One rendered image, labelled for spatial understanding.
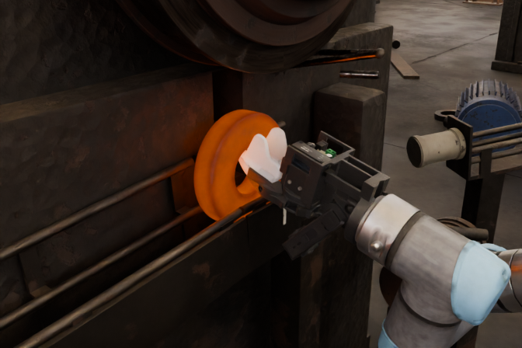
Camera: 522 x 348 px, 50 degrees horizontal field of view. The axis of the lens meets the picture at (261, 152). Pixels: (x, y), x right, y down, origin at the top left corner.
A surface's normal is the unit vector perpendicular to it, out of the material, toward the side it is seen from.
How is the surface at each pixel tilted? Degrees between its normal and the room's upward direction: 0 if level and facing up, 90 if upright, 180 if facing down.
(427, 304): 95
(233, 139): 88
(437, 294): 101
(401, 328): 90
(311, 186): 89
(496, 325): 0
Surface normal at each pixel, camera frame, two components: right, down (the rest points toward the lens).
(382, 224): -0.37, -0.33
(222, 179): 0.77, 0.20
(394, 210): -0.08, -0.65
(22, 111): 0.00, -0.93
